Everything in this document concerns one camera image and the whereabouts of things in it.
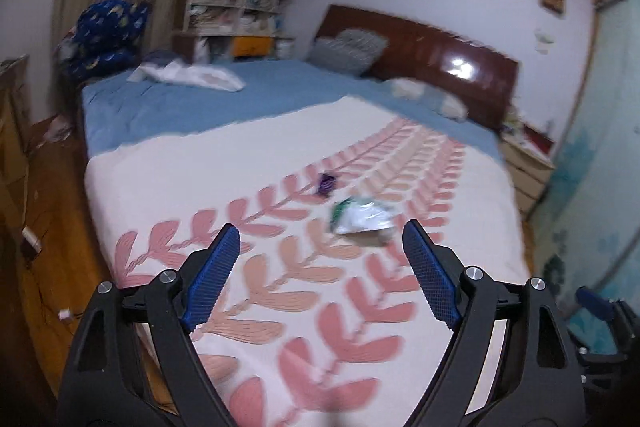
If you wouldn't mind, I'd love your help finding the silver green foil bag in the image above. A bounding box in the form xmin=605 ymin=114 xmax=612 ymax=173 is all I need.
xmin=329 ymin=196 xmax=397 ymax=245

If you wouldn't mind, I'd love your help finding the blue floral sliding door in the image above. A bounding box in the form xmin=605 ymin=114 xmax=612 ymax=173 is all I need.
xmin=530 ymin=0 xmax=639 ymax=327

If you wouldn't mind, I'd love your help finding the cream bedside drawer cabinet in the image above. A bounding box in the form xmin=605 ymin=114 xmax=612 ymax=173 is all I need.
xmin=500 ymin=135 xmax=555 ymax=219

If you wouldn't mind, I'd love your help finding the red box on nightstand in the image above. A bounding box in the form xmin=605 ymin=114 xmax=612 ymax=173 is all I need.
xmin=523 ymin=124 xmax=554 ymax=156

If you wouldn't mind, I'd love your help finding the white pink leaf blanket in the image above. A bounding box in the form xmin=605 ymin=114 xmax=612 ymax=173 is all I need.
xmin=85 ymin=96 xmax=528 ymax=426

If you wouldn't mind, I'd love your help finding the white blue pillow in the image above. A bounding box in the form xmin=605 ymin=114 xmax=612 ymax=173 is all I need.
xmin=390 ymin=78 xmax=469 ymax=122

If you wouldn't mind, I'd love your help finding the dark red wooden headboard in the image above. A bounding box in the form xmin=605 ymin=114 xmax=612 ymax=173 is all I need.
xmin=316 ymin=4 xmax=520 ymax=132

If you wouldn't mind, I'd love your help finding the purple candy wrapper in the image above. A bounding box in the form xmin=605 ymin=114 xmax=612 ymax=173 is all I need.
xmin=317 ymin=172 xmax=337 ymax=198

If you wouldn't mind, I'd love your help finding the white cloth on bed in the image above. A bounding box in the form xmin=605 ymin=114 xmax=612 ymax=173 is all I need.
xmin=128 ymin=61 xmax=245 ymax=92

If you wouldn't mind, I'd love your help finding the dark blue patterned bundle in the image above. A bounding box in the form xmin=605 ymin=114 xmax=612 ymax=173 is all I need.
xmin=58 ymin=0 xmax=151 ymax=83

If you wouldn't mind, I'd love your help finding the grey checked pillow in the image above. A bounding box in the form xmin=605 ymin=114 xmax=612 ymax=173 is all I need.
xmin=306 ymin=28 xmax=388 ymax=77

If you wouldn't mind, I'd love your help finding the orange box on shelf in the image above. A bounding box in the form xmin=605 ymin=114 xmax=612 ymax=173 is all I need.
xmin=231 ymin=36 xmax=273 ymax=58

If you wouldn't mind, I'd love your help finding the white wall switch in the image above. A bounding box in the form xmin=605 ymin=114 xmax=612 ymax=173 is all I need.
xmin=534 ymin=28 xmax=555 ymax=55

